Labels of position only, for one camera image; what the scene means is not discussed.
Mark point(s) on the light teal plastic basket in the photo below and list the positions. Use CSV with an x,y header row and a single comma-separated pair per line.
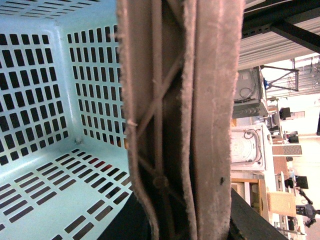
x,y
115,118

